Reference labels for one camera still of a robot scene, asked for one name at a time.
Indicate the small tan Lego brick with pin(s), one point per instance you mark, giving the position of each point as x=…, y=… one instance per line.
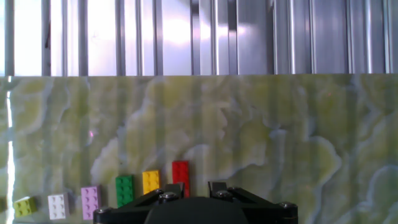
x=2, y=204

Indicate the small white Lego brick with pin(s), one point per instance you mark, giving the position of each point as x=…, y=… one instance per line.
x=58, y=206

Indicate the yellow Lego brick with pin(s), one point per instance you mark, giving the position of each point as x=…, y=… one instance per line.
x=151, y=181

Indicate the long red Lego brick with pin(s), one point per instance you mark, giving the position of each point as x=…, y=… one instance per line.
x=180, y=174

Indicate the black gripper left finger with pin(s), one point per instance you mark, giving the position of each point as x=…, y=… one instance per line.
x=130, y=210

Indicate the pink Lego brick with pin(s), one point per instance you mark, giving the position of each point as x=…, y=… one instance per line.
x=90, y=202

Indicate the green marble pattern mat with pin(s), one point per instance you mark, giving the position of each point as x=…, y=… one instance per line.
x=280, y=140

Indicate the lime green Lego brick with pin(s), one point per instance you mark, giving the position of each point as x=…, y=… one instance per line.
x=25, y=207

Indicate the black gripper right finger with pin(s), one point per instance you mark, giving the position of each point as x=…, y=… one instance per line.
x=264, y=210

